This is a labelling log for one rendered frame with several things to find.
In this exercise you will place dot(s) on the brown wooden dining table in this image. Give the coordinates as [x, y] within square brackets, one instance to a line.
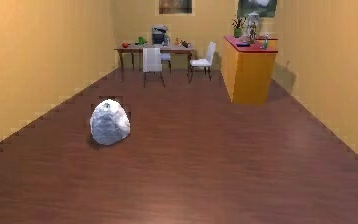
[155, 49]

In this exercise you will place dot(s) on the white chair with dark legs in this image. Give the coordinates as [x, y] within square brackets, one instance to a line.
[152, 60]
[203, 61]
[166, 57]

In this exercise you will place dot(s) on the orange small bottle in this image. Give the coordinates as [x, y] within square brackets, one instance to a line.
[177, 42]

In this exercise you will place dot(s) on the white garbage bag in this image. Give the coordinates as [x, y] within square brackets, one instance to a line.
[109, 122]

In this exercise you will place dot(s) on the black coffee machine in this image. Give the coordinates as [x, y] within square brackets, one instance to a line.
[159, 34]

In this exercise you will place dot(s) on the orange cabinet with red top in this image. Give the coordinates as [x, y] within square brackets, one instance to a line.
[248, 71]

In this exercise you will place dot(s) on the green cup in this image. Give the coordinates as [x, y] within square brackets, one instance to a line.
[141, 40]

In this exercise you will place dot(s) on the red apple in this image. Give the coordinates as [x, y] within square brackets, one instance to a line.
[125, 44]

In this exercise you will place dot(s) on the dark flat remote control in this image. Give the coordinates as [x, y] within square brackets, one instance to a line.
[243, 44]

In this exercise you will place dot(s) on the house plant in green pot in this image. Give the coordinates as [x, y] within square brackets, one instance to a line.
[238, 27]

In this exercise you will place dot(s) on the brown framed picture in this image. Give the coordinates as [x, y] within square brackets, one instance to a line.
[175, 6]

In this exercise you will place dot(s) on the green glass bottle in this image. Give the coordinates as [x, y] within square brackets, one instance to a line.
[265, 43]

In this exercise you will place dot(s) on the grey statue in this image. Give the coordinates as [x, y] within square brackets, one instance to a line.
[252, 28]

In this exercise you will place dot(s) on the green landscape framed picture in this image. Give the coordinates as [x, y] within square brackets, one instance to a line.
[257, 7]

